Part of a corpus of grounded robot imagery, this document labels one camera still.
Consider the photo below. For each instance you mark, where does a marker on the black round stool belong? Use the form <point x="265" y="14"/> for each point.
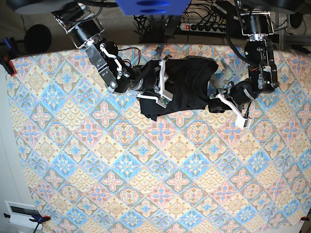
<point x="37" y="39"/>

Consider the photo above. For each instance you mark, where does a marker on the patterned tablecloth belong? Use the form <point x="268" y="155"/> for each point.
<point x="95" y="164"/>

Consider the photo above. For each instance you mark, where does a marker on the black orange clamp left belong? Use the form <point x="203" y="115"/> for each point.
<point x="8" y="65"/>

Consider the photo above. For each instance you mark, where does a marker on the orange clamp bottom right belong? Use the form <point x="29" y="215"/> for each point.
<point x="305" y="218"/>

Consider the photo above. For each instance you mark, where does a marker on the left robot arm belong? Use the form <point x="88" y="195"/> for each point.
<point x="253" y="18"/>

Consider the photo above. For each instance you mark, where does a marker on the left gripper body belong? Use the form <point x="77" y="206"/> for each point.
<point x="235" y="97"/>

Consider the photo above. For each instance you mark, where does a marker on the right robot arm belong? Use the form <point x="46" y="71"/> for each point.
<point x="86" y="31"/>

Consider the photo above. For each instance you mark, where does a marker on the white floor box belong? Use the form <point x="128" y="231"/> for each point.
<point x="21" y="213"/>

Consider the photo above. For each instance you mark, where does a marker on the blue clamp bottom left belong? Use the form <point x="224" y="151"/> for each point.
<point x="36" y="219"/>

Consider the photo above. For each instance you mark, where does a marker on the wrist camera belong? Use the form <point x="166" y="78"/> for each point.
<point x="242" y="122"/>
<point x="163" y="101"/>

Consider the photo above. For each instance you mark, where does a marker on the black t-shirt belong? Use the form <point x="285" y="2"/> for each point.
<point x="188" y="80"/>

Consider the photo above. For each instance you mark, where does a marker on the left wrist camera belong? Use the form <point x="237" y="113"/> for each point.
<point x="242" y="122"/>

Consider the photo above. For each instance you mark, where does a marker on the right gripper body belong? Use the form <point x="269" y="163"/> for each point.
<point x="150" y="80"/>

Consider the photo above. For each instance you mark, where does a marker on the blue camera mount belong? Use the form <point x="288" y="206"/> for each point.
<point x="153" y="7"/>

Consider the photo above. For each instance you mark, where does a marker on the blue clamp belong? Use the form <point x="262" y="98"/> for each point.
<point x="10" y="44"/>
<point x="36" y="219"/>

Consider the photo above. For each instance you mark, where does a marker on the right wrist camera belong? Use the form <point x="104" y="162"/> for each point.
<point x="163" y="101"/>

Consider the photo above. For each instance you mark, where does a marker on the white power strip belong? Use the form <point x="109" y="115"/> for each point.
<point x="202" y="28"/>

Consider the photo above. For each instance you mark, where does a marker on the blue clamp top left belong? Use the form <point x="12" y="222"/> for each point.
<point x="10" y="44"/>

